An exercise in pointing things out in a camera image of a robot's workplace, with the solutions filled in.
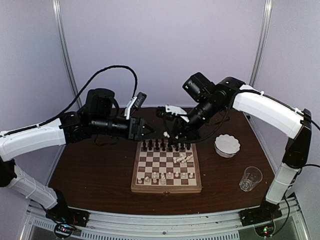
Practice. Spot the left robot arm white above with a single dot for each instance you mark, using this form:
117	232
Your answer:
68	127

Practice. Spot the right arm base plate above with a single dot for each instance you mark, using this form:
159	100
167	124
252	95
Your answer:
254	216

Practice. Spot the white king chess piece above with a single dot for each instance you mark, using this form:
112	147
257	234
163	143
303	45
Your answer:
182	158

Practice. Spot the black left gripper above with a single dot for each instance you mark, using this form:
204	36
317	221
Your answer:
135	130

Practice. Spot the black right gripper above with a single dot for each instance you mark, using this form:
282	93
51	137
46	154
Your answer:
186	130

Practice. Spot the aluminium front rail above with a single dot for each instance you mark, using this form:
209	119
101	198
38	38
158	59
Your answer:
225	225

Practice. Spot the clear plastic cup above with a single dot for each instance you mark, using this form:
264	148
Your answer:
250	178

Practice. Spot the white scalloped bowl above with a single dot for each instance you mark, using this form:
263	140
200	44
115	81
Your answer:
226	146

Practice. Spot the left aluminium corner post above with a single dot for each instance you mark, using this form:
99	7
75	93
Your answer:
64	48

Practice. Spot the dark rook corner piece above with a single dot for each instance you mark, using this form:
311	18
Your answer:
188	145

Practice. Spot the aluminium corner post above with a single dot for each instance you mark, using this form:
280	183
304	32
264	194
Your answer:
263	35
64	48

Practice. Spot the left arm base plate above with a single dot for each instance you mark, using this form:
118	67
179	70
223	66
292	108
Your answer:
67	216

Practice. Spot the dark rook far piece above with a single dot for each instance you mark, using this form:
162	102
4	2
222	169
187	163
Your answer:
144	146

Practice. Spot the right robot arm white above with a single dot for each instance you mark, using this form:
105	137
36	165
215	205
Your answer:
232	93

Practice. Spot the wooden chess board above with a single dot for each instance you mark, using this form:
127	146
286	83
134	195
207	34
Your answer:
159	158

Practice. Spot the white bishop off board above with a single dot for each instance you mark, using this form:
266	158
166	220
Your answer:
165	134

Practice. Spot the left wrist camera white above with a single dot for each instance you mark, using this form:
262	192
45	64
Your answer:
134	104

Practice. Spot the right aluminium corner post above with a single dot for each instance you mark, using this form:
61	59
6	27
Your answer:
263	35

